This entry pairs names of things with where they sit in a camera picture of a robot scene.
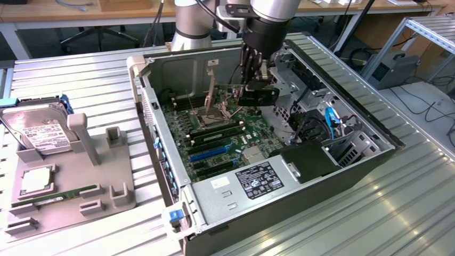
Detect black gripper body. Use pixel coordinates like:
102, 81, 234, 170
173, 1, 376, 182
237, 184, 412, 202
241, 17, 289, 57

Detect green graphics card black shroud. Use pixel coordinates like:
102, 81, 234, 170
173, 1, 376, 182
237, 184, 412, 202
204, 63, 280, 113

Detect black office chair base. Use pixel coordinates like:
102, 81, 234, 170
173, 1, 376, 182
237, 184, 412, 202
289, 15, 324, 27
58, 25, 140, 53

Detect open metal socket cover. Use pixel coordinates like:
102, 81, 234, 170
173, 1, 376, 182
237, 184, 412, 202
218, 102, 237, 118

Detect silver metal disk bay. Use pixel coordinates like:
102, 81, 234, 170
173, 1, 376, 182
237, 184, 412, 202
261, 46, 344, 146

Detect thin metal locking lever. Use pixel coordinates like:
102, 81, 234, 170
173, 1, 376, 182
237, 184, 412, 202
184, 89, 196, 115

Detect black RAM slot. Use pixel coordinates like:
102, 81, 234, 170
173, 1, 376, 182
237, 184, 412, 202
173, 100, 208, 110
170, 93, 206, 103
169, 90, 206, 100
184, 120, 238, 137
189, 126, 244, 143
172, 97, 206, 107
186, 123, 241, 140

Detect CPU socket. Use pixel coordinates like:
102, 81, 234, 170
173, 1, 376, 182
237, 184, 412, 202
193, 108, 229, 131

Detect dark RAM stick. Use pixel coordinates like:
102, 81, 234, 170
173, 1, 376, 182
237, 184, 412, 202
190, 127, 246, 147

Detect green motherboard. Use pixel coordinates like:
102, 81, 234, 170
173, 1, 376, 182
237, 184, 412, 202
157, 89, 285, 185

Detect black slanted pole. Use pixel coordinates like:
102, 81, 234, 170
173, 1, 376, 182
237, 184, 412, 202
332, 0, 376, 54

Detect silver chipset heatsink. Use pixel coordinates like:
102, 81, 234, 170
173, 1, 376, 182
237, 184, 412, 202
242, 148, 264, 164

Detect black expansion slot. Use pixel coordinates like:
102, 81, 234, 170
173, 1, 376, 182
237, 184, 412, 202
186, 141, 229, 156
196, 164, 237, 179
193, 159, 234, 174

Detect blue expansion slot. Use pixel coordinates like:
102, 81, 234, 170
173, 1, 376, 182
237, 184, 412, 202
189, 147, 232, 163

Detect wooden box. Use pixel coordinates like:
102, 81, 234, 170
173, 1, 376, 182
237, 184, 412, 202
99, 0, 152, 13

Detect grey power supply unit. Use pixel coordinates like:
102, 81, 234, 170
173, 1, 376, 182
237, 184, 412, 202
189, 154, 301, 227

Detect open black PC case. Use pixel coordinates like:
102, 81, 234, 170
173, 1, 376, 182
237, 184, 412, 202
126, 39, 405, 256

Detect blue plastic disk caddy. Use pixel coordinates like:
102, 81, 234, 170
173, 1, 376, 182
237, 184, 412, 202
0, 91, 74, 116

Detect silver hard disk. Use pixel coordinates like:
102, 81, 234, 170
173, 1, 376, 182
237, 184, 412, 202
0, 102, 79, 156

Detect grey parts rack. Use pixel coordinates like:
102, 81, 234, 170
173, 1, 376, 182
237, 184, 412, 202
3, 112, 137, 244

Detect silver CPU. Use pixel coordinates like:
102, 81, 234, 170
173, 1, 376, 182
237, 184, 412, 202
19, 168, 53, 195

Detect green RAM stick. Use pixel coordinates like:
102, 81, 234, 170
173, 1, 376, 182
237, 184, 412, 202
9, 184, 98, 209

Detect black arched wire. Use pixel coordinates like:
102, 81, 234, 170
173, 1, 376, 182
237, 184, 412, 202
228, 63, 245, 87

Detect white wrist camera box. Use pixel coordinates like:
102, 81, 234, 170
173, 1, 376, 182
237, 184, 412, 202
214, 4, 261, 33

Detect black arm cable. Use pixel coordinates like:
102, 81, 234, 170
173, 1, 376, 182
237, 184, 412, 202
193, 0, 222, 34

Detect black wire bundle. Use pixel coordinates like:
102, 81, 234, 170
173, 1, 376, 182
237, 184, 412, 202
288, 101, 333, 143

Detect blue flat wire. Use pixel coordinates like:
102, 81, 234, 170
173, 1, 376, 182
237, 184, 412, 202
322, 106, 338, 140

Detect black coiled cable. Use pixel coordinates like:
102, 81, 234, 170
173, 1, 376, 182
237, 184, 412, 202
348, 47, 372, 67

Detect grey hanging cable with plug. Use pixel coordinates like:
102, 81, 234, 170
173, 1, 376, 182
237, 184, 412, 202
140, 0, 168, 48

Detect black plastic duct cover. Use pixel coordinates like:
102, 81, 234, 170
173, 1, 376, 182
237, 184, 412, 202
268, 140, 344, 185

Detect wooden desk white frame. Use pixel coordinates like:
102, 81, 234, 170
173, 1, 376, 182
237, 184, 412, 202
290, 0, 448, 53
0, 0, 178, 61

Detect grey box with handle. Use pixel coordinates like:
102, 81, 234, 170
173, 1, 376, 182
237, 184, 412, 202
362, 52, 422, 91

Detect aluminium profile frame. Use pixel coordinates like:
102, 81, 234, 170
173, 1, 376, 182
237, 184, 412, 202
369, 14, 455, 83

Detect light blue network cable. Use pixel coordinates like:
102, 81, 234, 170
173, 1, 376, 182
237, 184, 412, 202
54, 0, 94, 11

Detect black loose cables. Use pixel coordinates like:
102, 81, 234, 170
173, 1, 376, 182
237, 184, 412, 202
388, 77, 455, 122

